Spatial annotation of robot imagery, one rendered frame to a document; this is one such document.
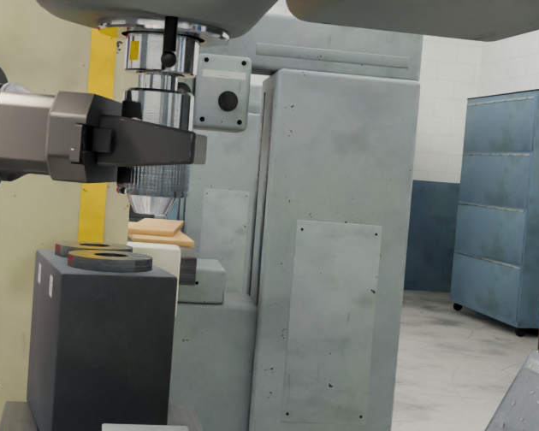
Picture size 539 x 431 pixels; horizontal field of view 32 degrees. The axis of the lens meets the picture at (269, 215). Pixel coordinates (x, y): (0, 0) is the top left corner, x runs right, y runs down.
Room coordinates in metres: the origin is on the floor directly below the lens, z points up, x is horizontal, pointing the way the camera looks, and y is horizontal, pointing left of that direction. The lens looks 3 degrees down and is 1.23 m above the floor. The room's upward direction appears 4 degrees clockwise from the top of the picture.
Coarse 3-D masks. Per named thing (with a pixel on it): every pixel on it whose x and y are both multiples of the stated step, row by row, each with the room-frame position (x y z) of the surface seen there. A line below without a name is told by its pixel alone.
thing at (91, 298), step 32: (64, 256) 1.05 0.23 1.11; (96, 256) 0.97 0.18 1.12; (128, 256) 1.00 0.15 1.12; (64, 288) 0.92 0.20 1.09; (96, 288) 0.93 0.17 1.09; (128, 288) 0.94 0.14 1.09; (160, 288) 0.95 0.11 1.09; (32, 320) 1.11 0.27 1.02; (64, 320) 0.92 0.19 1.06; (96, 320) 0.93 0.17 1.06; (128, 320) 0.94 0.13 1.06; (160, 320) 0.96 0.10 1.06; (32, 352) 1.10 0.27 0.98; (64, 352) 0.92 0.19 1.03; (96, 352) 0.93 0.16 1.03; (128, 352) 0.94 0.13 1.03; (160, 352) 0.96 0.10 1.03; (32, 384) 1.08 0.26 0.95; (64, 384) 0.92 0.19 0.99; (96, 384) 0.93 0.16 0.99; (128, 384) 0.95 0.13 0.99; (160, 384) 0.96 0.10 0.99; (64, 416) 0.92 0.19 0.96; (96, 416) 0.93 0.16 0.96; (128, 416) 0.95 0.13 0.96; (160, 416) 0.96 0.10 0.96
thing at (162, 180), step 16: (128, 112) 0.60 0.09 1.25; (144, 112) 0.59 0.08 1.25; (160, 112) 0.59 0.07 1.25; (176, 112) 0.60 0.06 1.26; (192, 112) 0.61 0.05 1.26; (128, 176) 0.60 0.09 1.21; (144, 176) 0.59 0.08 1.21; (160, 176) 0.59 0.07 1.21; (176, 176) 0.60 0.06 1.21; (128, 192) 0.60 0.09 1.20; (144, 192) 0.59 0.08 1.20; (160, 192) 0.59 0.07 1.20; (176, 192) 0.60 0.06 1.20
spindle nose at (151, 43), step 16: (128, 32) 0.60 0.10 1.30; (144, 32) 0.59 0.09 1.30; (160, 32) 0.59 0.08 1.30; (128, 48) 0.60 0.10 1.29; (144, 48) 0.59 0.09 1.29; (160, 48) 0.59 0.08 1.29; (176, 48) 0.59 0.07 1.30; (192, 48) 0.60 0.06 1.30; (128, 64) 0.60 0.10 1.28; (144, 64) 0.59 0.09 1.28; (160, 64) 0.59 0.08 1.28; (176, 64) 0.59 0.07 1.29; (192, 64) 0.60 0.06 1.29
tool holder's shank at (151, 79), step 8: (136, 72) 0.61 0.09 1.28; (144, 72) 0.60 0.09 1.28; (152, 72) 0.60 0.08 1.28; (160, 72) 0.60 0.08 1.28; (144, 80) 0.61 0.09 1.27; (152, 80) 0.60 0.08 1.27; (160, 80) 0.60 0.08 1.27; (168, 80) 0.61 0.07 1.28; (176, 80) 0.61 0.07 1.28; (160, 88) 0.60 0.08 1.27; (168, 88) 0.61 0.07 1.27; (176, 88) 0.61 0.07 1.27
